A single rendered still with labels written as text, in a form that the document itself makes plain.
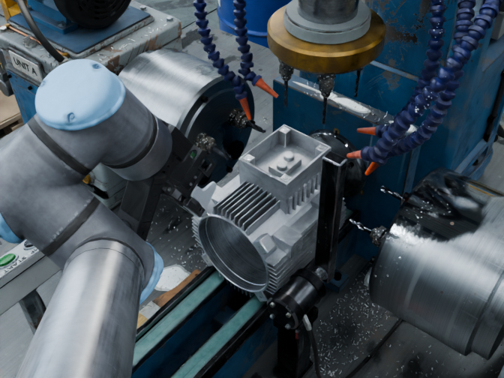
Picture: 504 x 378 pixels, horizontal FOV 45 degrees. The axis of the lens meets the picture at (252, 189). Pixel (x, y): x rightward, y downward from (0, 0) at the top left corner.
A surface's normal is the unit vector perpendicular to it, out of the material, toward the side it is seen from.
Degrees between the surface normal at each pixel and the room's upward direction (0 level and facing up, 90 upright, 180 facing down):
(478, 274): 43
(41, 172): 64
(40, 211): 59
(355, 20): 0
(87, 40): 0
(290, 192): 90
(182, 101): 28
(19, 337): 0
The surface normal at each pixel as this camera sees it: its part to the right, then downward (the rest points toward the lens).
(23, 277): 0.70, 0.10
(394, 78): -0.63, 0.54
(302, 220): -0.02, -0.73
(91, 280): 0.10, -0.97
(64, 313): -0.20, -0.95
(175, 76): -0.16, -0.59
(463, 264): -0.44, -0.17
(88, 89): -0.30, -0.44
